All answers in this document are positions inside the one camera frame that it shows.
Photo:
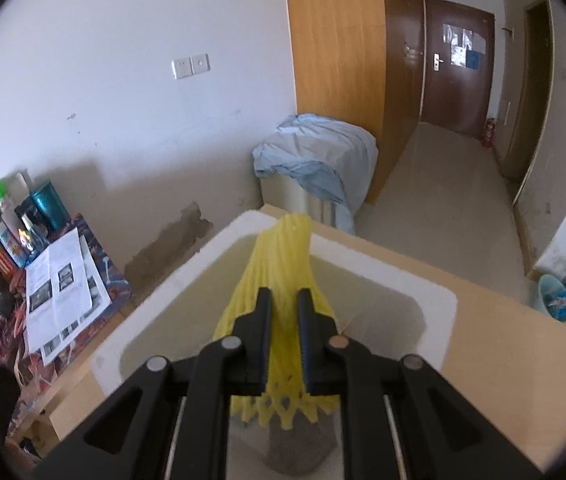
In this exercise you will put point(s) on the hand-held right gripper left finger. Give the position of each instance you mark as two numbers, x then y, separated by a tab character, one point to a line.
263	320

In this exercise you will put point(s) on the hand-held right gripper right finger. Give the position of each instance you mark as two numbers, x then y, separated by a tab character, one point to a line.
307	320

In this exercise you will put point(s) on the yellow foam net sleeve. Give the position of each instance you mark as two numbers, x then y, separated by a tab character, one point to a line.
283	270

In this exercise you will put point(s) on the white foam box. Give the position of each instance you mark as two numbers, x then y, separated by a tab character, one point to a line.
178	280

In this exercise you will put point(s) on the light blue sheet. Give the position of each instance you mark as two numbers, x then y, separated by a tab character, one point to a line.
323	145

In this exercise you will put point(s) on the printed paper leaflet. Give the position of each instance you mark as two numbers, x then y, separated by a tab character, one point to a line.
63	285

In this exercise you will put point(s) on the teal cup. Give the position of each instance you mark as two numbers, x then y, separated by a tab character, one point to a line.
50	205

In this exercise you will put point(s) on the dark brown door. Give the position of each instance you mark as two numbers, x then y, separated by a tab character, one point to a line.
443	100

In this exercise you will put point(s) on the red fire extinguisher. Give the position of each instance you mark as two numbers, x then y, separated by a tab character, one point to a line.
487	132

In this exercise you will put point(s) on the wooden wardrobe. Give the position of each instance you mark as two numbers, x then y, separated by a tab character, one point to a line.
333	60

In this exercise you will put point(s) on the green capped spray can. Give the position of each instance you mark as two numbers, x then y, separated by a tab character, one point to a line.
5	200

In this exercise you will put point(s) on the papers on door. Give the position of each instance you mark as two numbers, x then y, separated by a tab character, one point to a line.
463	45

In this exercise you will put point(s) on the double white wall switch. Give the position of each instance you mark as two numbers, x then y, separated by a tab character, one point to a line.
191	66

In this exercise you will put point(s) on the dark side door frame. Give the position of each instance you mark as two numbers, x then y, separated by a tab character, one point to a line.
528	100

